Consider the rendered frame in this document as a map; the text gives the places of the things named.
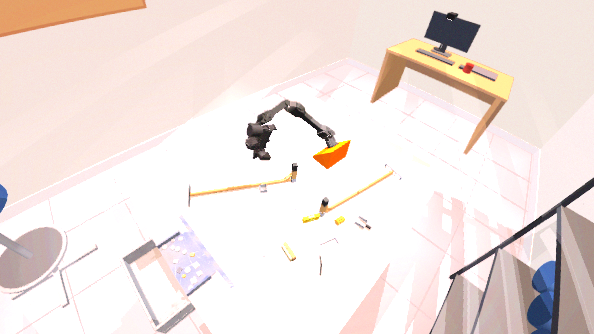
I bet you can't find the yellow rectangular bar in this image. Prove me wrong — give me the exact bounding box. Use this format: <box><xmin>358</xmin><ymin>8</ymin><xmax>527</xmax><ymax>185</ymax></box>
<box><xmin>302</xmin><ymin>213</ymin><xmax>320</xmax><ymax>224</ymax></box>

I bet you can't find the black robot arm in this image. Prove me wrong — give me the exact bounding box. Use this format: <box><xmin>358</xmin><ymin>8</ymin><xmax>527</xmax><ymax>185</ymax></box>
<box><xmin>244</xmin><ymin>99</ymin><xmax>339</xmax><ymax>150</ymax></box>

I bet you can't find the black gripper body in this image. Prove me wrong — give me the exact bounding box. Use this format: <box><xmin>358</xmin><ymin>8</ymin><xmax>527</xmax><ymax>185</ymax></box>
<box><xmin>256</xmin><ymin>136</ymin><xmax>271</xmax><ymax>161</ymax></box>

